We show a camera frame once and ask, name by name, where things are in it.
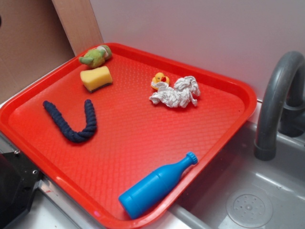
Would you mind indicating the yellow rubber duck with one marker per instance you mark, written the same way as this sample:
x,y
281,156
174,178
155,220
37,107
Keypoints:
x,y
159,77

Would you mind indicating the light wooden board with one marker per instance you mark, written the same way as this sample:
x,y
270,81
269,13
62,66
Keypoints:
x,y
79,23

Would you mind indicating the grey toy faucet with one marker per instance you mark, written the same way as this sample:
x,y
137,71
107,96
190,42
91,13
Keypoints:
x,y
283,107

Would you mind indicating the red plastic tray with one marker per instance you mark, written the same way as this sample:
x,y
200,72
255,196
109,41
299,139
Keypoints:
x,y
97,145

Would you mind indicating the yellow sponge with dark base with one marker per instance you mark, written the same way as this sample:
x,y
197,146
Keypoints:
x,y
96,78

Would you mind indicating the crumpled white cloth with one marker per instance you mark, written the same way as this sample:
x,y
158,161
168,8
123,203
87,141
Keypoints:
x,y
180,95

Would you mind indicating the blue plastic toy bottle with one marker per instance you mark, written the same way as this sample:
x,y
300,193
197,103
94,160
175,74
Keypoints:
x,y
155,186

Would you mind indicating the green plush toy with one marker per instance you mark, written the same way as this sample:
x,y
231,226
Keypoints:
x,y
96,57

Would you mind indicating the grey toy sink basin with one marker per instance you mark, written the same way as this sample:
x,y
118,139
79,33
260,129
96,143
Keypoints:
x,y
238,191

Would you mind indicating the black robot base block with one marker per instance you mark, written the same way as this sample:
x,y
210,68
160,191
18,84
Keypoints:
x,y
19,179

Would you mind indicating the brown cardboard panel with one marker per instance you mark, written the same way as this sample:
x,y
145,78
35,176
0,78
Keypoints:
x,y
32,43

